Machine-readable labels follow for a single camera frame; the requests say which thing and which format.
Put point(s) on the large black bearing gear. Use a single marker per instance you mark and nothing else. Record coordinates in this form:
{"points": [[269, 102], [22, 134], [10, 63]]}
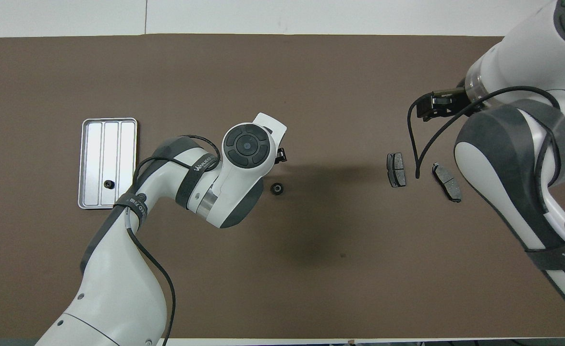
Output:
{"points": [[276, 189]]}

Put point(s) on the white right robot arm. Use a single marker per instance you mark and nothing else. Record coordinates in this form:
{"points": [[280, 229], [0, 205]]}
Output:
{"points": [[503, 158]]}

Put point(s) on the long dark grey brake pad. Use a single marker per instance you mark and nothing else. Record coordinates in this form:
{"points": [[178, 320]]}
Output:
{"points": [[447, 182]]}

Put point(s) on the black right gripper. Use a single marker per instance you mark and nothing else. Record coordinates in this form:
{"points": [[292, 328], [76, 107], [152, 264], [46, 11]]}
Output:
{"points": [[459, 102]]}

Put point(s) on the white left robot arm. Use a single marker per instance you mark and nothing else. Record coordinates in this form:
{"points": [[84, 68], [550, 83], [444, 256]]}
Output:
{"points": [[119, 288]]}

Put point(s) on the short dark grey brake pad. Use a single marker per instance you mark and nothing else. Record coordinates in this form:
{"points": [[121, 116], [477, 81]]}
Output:
{"points": [[397, 170]]}

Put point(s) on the silver metal tray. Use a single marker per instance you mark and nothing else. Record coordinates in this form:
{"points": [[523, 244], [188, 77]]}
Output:
{"points": [[95, 154]]}

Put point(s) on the brown table mat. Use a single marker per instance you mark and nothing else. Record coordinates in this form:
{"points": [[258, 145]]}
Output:
{"points": [[311, 288]]}

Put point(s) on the small black bearing gear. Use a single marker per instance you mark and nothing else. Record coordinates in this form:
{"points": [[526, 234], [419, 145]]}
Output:
{"points": [[108, 184]]}

